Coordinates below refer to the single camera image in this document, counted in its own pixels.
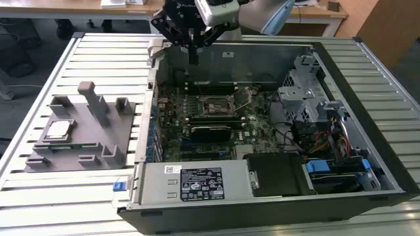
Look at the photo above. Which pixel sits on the CPU socket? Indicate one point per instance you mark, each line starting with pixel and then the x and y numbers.
pixel 219 108

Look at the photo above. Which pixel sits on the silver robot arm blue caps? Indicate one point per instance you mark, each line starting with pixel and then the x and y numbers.
pixel 251 14

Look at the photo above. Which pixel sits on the small brown box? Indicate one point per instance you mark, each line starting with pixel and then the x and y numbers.
pixel 334 6

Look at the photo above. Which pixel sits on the silver power supply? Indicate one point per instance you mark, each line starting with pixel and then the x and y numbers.
pixel 158 182

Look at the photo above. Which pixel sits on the silver CPU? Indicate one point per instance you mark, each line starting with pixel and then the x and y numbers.
pixel 59 129

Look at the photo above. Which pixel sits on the silver drive cage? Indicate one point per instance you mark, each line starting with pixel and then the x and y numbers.
pixel 297 97

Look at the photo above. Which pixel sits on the hard disk in blue carrier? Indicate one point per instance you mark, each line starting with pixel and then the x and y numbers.
pixel 317 167

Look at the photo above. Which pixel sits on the black open PC case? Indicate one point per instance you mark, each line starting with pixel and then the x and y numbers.
pixel 230 216

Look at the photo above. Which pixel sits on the white stand foot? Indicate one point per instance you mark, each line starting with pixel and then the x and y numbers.
pixel 7 94

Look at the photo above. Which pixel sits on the wooden cabinet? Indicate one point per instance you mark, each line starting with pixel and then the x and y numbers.
pixel 387 29

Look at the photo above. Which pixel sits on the black expansion slot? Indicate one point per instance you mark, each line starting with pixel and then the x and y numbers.
pixel 201 155

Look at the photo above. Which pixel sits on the black waste bin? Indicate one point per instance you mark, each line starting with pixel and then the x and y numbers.
pixel 17 56

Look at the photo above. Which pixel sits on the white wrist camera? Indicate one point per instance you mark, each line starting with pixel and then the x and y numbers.
pixel 218 12

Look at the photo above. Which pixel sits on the black plastic fan shroud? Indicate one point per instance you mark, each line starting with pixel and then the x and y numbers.
pixel 279 174

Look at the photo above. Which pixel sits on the silver heat sink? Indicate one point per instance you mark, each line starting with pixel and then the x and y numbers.
pixel 245 150

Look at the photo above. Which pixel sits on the blue case latch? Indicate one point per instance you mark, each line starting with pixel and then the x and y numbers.
pixel 119 186

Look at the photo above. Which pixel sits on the wooden desk white frame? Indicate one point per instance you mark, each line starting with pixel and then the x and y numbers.
pixel 311 12
pixel 66 9

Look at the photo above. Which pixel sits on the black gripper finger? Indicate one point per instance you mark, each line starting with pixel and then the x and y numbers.
pixel 166 27
pixel 217 33

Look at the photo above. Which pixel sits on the grey parts rack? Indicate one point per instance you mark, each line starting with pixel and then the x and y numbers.
pixel 86 137

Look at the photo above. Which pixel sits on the black RAM slot bank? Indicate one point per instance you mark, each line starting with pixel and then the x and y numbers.
pixel 210 88
pixel 214 122

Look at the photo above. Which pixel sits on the white box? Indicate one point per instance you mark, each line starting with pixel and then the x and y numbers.
pixel 137 2
pixel 114 4

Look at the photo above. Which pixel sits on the green motherboard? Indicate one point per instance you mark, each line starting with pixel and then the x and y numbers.
pixel 259 132

